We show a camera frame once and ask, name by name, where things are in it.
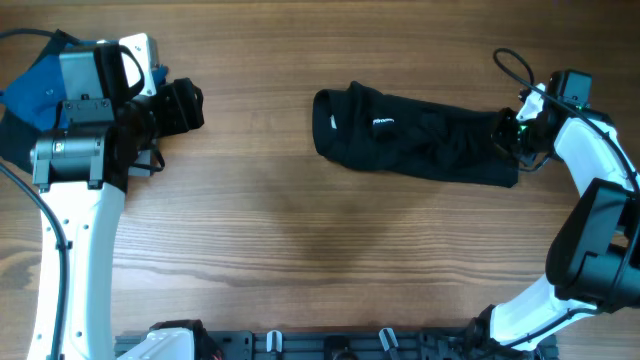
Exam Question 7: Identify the black t-shirt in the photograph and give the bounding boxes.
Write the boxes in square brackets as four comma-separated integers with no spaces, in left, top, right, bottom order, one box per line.
[312,81,518,188]

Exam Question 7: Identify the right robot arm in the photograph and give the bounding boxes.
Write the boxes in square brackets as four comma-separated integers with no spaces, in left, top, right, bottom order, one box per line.
[465,117,639,358]

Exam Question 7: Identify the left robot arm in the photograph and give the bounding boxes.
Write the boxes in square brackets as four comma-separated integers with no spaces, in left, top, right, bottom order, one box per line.
[28,33,204,359]

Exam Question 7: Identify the grey folded garment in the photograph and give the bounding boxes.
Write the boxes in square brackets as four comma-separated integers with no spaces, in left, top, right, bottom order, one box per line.
[128,150,153,177]

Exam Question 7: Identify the blue button shirt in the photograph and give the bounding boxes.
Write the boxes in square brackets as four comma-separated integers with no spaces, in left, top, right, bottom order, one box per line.
[1,33,169,131]

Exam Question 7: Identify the dark folded garment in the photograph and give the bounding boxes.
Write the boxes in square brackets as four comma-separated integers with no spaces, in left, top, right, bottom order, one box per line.
[1,28,81,173]

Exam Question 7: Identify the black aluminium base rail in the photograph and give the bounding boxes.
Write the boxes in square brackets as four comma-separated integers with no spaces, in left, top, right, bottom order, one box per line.
[113,327,559,360]

